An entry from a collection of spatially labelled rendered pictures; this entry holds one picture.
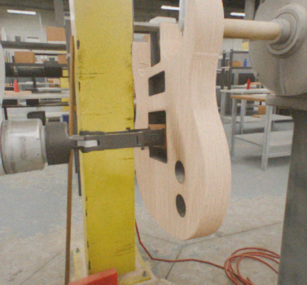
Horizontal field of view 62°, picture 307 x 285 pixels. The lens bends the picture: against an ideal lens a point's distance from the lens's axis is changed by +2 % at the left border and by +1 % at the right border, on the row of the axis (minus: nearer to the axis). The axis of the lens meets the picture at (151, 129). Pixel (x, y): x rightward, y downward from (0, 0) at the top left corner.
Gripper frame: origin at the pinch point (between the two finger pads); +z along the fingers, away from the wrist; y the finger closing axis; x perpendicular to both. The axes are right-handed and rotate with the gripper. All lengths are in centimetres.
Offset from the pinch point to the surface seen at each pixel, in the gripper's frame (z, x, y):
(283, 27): 22.5, 19.3, 10.6
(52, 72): -26, 96, -454
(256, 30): 17.0, 18.6, 9.8
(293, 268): 42, -41, -6
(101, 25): 3, 49, -75
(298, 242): 42, -32, -4
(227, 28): 10.8, 18.6, 9.8
